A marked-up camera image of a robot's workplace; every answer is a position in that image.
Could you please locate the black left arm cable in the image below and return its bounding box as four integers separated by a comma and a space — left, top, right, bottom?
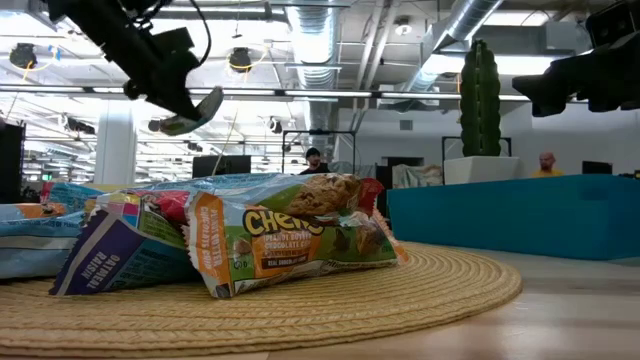
188, 0, 213, 69

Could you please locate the oatmeal raisin granola bar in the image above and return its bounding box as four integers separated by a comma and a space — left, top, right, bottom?
48, 189, 202, 297

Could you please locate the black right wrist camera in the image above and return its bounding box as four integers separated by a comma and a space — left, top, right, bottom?
585, 0, 640, 50

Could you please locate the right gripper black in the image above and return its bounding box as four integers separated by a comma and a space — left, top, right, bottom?
512, 30, 640, 118

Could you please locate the grey crumpled cover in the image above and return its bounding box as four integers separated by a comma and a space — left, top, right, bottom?
391, 163, 445, 190

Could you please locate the white plant pot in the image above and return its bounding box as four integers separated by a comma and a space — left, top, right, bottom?
443, 155, 522, 187

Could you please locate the black cabinet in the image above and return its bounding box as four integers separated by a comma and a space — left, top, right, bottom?
0, 121, 27, 205

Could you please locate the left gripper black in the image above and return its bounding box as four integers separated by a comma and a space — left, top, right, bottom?
107, 28, 204, 123

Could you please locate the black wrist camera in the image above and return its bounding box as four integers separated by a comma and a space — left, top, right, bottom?
585, 0, 640, 50
151, 27, 196, 57

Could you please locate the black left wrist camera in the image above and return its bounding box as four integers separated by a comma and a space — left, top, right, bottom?
151, 27, 196, 57

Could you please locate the round white ceiling fixture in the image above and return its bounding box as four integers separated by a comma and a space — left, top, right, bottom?
393, 16, 414, 38

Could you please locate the black computer monitor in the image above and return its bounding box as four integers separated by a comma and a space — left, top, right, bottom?
581, 160, 614, 176
191, 154, 253, 180

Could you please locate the peanut butter chip granola bar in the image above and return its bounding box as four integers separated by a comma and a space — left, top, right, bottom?
182, 173, 412, 300

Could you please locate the dark flat screen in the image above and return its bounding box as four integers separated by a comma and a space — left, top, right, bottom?
381, 155, 426, 168

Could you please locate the yellow plastic bin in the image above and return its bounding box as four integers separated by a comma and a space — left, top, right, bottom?
94, 182, 146, 196

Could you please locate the white building column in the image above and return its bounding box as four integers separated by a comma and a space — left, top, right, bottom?
93, 98, 138, 185

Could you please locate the green cactus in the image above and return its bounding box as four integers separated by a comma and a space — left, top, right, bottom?
458, 38, 503, 158

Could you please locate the person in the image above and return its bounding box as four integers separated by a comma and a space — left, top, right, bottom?
298, 146, 332, 176
529, 151, 566, 179

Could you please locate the silver ventilation duct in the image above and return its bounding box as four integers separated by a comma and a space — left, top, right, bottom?
399, 0, 505, 94
284, 0, 342, 151

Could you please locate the long ceiling light bar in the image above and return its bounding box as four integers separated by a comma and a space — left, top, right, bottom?
0, 83, 532, 103

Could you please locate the round woven straw placemat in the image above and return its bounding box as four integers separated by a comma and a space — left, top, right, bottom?
0, 242, 524, 359

